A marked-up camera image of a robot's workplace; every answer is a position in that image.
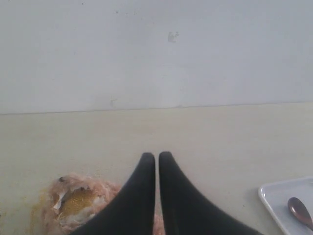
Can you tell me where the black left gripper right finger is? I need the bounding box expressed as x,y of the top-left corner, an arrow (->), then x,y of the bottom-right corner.
158,151 -> 259,235

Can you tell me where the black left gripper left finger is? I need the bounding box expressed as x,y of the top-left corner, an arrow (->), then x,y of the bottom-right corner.
72,153 -> 156,235

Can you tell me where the pink teddy bear striped sweater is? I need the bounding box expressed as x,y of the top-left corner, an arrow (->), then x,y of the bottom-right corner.
42,174 -> 165,235

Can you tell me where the dark brown wooden spoon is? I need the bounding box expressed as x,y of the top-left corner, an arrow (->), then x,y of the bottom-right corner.
287,197 -> 313,231

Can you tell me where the white rectangular tray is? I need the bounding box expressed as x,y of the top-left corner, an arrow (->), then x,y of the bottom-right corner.
258,176 -> 313,235

